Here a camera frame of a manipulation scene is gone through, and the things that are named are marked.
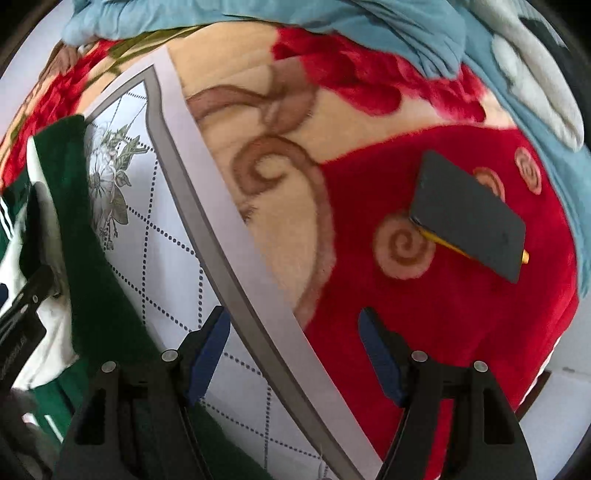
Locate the red floral plush blanket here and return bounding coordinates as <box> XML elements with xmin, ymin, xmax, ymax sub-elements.
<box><xmin>1</xmin><ymin>21</ymin><xmax>581</xmax><ymax>479</ymax></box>

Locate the light blue quilt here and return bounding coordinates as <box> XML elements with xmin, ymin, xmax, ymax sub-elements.
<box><xmin>62</xmin><ymin>1</ymin><xmax>590</xmax><ymax>295</ymax></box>

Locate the yellow pencil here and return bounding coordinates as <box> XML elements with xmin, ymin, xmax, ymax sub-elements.
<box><xmin>419</xmin><ymin>227</ymin><xmax>530</xmax><ymax>265</ymax></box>

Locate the dark green sweater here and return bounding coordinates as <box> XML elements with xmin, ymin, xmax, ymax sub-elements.
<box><xmin>29</xmin><ymin>115</ymin><xmax>270</xmax><ymax>479</ymax></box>

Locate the black smartphone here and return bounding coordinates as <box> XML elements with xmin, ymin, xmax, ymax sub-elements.
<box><xmin>410</xmin><ymin>151</ymin><xmax>526</xmax><ymax>283</ymax></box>

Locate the white fluffy pillow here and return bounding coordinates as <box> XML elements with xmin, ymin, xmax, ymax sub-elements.
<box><xmin>469</xmin><ymin>1</ymin><xmax>585</xmax><ymax>152</ymax></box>

